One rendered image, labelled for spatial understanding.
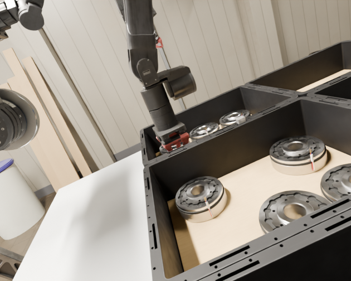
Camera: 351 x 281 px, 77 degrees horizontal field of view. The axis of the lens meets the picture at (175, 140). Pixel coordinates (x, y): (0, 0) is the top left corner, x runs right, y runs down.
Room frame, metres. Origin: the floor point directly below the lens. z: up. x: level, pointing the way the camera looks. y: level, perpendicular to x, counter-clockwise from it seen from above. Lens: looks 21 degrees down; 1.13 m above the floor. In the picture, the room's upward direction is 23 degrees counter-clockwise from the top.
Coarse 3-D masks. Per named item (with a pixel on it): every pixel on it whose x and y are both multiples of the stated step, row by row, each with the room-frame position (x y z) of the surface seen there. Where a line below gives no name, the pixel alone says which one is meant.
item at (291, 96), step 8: (240, 88) 0.75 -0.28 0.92; (248, 88) 0.69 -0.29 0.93; (256, 88) 0.65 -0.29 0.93; (216, 96) 0.75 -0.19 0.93; (288, 96) 0.49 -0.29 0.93; (296, 96) 0.47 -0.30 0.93; (200, 104) 0.74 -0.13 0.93; (280, 104) 0.46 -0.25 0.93; (184, 112) 0.74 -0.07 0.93; (264, 112) 0.46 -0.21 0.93; (144, 128) 0.73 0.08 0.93; (224, 128) 0.47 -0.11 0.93; (144, 136) 0.66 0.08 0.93; (208, 136) 0.46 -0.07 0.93; (144, 144) 0.58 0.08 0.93; (144, 152) 0.56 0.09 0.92; (168, 152) 0.46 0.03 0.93; (144, 160) 0.47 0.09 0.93; (152, 160) 0.46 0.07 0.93
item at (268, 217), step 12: (288, 192) 0.28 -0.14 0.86; (300, 192) 0.27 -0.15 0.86; (312, 192) 0.26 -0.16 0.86; (264, 204) 0.27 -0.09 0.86; (276, 204) 0.26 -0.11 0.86; (312, 204) 0.24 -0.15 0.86; (324, 204) 0.23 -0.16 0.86; (264, 216) 0.25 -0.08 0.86; (276, 216) 0.24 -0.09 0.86; (264, 228) 0.23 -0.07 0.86; (276, 228) 0.23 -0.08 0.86
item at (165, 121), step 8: (168, 104) 0.51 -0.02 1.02; (152, 112) 0.51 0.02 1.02; (160, 112) 0.50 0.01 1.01; (168, 112) 0.51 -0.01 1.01; (160, 120) 0.50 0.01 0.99; (168, 120) 0.50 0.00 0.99; (176, 120) 0.52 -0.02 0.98; (160, 128) 0.51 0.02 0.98; (168, 128) 0.50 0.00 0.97; (176, 128) 0.48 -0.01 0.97; (184, 128) 0.48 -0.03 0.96; (160, 136) 0.48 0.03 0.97; (168, 136) 0.48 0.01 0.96
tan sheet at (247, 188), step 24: (240, 168) 0.44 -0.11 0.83; (264, 168) 0.40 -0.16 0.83; (240, 192) 0.36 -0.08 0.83; (264, 192) 0.33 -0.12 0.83; (216, 216) 0.33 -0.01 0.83; (240, 216) 0.30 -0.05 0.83; (192, 240) 0.29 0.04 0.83; (216, 240) 0.27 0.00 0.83; (240, 240) 0.26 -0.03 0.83; (192, 264) 0.25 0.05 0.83
